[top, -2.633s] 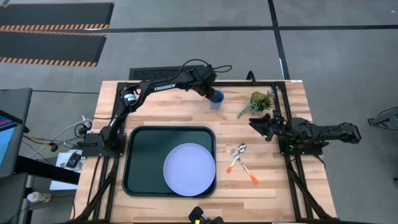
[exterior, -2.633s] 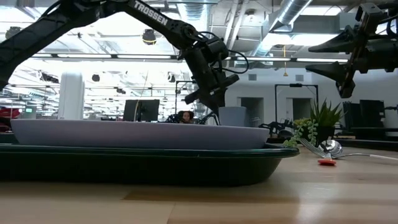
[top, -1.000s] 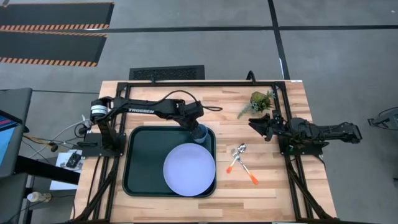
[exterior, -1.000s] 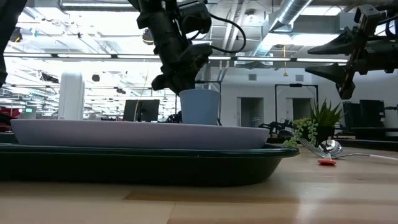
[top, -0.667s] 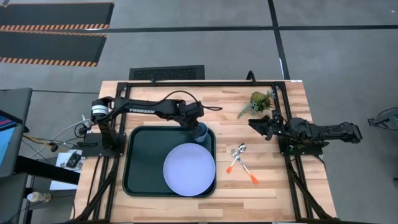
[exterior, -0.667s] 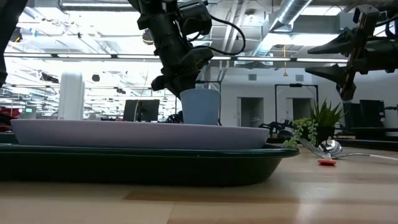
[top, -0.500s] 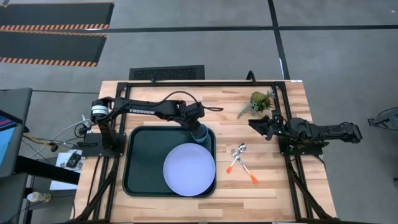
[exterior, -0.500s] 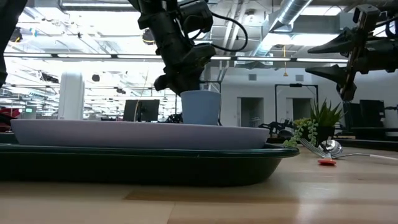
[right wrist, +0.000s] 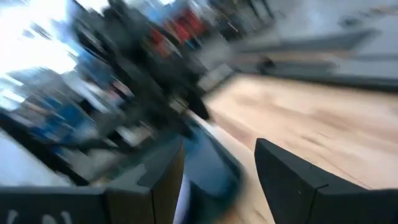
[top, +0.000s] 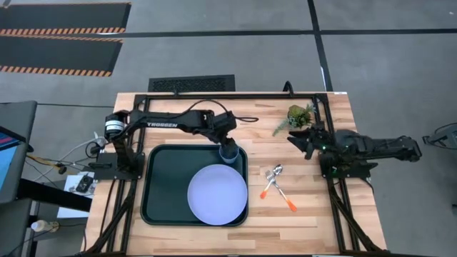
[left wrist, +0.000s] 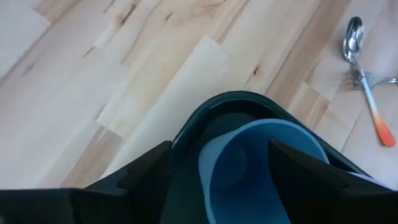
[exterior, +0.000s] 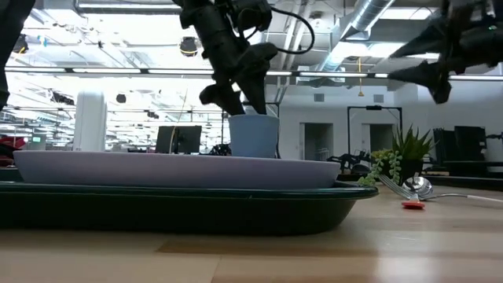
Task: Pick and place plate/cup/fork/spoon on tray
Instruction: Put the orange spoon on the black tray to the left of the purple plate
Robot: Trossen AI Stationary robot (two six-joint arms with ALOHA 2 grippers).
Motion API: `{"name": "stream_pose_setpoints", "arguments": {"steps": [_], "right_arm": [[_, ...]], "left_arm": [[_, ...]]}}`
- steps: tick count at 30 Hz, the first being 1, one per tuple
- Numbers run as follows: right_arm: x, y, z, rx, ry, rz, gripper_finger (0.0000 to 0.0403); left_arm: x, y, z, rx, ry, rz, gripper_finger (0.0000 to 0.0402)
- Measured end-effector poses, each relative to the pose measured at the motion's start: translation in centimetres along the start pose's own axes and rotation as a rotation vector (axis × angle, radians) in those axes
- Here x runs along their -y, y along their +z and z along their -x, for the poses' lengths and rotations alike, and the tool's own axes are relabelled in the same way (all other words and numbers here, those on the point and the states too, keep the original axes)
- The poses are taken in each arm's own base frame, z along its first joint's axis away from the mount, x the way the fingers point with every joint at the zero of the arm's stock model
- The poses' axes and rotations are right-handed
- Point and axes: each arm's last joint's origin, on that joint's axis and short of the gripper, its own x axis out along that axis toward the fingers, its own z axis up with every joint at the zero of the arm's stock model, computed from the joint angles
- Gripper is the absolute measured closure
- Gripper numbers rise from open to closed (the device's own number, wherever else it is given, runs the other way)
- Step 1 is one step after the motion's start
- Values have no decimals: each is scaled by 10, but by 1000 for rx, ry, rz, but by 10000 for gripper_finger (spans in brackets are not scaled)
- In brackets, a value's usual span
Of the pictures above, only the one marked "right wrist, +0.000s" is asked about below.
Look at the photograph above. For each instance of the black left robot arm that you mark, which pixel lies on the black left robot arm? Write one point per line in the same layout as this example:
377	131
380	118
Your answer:
143	62

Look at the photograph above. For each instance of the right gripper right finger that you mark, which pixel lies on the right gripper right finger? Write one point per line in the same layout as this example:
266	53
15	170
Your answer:
298	189

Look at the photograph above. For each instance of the black plastic serving tray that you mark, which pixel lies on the black plastic serving tray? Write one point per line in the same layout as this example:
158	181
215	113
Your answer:
208	161

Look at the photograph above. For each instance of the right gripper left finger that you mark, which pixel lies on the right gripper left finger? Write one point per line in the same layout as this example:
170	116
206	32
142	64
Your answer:
149	193

